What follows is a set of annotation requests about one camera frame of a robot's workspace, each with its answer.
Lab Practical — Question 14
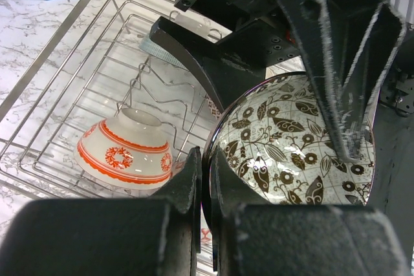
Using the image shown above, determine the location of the green glass bowl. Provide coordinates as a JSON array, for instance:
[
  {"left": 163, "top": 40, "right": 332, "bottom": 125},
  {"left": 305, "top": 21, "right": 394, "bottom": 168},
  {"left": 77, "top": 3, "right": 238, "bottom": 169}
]
[{"left": 139, "top": 10, "right": 223, "bottom": 70}]

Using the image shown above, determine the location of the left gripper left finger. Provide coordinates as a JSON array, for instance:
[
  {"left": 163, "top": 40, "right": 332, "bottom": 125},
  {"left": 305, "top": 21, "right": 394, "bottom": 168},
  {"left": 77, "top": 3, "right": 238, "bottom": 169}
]
[{"left": 1, "top": 147, "right": 201, "bottom": 275}]

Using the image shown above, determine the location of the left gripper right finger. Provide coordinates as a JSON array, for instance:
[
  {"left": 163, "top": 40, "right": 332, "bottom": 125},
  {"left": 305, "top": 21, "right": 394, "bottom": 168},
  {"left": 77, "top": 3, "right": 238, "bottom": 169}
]
[{"left": 210, "top": 149, "right": 408, "bottom": 275}]

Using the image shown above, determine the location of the metal wire dish rack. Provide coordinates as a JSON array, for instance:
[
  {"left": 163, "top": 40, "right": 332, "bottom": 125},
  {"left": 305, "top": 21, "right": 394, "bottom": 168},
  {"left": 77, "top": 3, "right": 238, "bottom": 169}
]
[{"left": 0, "top": 0, "right": 324, "bottom": 276}]

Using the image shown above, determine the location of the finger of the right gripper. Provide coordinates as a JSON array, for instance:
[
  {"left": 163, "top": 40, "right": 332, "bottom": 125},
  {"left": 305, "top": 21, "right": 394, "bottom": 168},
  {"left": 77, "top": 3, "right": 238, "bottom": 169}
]
[{"left": 276, "top": 0, "right": 406, "bottom": 162}]

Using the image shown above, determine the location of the orange patterned glass bowl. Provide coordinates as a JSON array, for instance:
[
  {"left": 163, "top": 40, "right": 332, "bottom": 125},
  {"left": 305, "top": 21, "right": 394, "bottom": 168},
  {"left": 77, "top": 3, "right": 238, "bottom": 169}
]
[{"left": 74, "top": 108, "right": 173, "bottom": 190}]

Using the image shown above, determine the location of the brown patterned bowl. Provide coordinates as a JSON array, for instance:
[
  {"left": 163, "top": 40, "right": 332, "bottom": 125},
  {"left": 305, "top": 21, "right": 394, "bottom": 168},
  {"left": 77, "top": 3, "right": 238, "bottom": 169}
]
[{"left": 199, "top": 90, "right": 221, "bottom": 120}]

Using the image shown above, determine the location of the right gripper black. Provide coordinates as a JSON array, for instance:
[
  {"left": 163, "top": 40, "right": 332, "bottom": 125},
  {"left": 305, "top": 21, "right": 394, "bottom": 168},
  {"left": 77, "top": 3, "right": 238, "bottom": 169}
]
[{"left": 149, "top": 0, "right": 307, "bottom": 112}]

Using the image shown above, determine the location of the grey patterned bowl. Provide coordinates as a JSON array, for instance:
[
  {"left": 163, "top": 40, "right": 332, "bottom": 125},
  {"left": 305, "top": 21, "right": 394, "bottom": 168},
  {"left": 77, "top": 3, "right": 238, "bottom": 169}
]
[{"left": 203, "top": 72, "right": 376, "bottom": 206}]

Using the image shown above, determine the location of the blue patterned bowl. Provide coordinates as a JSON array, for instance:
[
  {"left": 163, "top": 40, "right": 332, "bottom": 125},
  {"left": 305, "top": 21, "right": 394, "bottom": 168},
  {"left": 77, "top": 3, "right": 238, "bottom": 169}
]
[{"left": 171, "top": 159, "right": 214, "bottom": 244}]

